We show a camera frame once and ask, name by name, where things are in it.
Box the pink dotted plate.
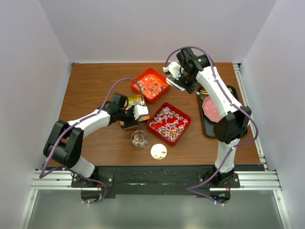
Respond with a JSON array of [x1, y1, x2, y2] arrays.
[[202, 96, 221, 123]]

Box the metal scoop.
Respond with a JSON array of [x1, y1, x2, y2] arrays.
[[166, 75, 199, 95]]

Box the clear glass jar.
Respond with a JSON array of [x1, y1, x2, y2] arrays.
[[131, 130, 148, 148]]

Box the gold round lid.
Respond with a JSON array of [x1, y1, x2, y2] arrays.
[[151, 144, 167, 160]]

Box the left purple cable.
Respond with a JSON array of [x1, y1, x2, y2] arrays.
[[39, 78, 145, 204]]

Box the orange candy tin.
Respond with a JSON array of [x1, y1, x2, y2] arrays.
[[134, 68, 170, 104]]

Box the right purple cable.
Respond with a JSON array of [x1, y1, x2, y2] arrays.
[[164, 46, 259, 203]]

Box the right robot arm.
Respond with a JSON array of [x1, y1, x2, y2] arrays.
[[176, 47, 251, 187]]

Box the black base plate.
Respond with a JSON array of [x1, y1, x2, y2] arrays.
[[71, 164, 264, 198]]

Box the black gummy candy tin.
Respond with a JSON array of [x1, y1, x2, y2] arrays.
[[119, 94, 150, 130]]

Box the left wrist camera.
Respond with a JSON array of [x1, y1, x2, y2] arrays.
[[133, 104, 149, 120]]

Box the red lollipop tin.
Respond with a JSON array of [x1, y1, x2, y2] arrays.
[[146, 103, 192, 146]]

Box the purple cable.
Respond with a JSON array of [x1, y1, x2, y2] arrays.
[[164, 46, 259, 203], [39, 78, 145, 204]]

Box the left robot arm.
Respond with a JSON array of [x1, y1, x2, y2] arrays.
[[40, 93, 147, 187]]

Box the gold chopsticks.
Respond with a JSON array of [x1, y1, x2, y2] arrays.
[[198, 87, 209, 94]]

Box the black tray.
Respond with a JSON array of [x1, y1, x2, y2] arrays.
[[198, 85, 248, 137]]

